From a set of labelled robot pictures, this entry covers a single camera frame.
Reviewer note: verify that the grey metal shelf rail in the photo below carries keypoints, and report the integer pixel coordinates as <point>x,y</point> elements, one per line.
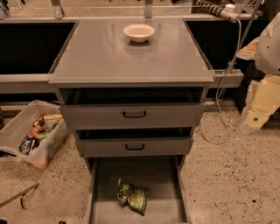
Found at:
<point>25,83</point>

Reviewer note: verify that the bottom grey drawer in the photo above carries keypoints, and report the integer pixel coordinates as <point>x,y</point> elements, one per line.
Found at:
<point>160,175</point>

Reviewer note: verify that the top grey drawer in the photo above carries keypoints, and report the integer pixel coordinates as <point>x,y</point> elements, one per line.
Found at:
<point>87,117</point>

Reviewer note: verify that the green jalapeno chip bag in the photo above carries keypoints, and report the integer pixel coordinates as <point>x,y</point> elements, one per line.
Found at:
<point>134,197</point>

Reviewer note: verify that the white power strip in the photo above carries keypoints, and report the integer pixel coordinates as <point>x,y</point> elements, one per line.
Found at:
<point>226,12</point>

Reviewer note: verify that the clear plastic storage bin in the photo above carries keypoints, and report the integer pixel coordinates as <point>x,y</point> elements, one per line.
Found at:
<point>47,143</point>

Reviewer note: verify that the grey metal rod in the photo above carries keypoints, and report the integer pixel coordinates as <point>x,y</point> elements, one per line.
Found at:
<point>25,191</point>

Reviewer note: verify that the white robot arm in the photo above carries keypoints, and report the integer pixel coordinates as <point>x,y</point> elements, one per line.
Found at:
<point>265,50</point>

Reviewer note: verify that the grey drawer cabinet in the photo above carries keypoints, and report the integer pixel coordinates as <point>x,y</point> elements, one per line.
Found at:
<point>102,66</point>

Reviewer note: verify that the blue snack bag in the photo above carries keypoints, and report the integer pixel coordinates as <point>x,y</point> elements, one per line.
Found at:
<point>26,146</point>

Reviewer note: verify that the grey drawer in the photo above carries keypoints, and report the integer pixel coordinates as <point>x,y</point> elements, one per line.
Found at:
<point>87,117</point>
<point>134,147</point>
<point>160,175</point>

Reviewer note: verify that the red snack package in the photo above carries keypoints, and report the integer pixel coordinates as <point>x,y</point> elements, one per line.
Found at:
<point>36,130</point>

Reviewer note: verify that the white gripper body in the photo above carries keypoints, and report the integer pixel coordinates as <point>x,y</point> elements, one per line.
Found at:
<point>269,52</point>

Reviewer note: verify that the middle grey drawer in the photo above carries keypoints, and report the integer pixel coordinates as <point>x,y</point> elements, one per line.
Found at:
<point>134,147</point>

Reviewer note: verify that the white bowl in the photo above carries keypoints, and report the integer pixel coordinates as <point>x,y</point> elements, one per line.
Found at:
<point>138,33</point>

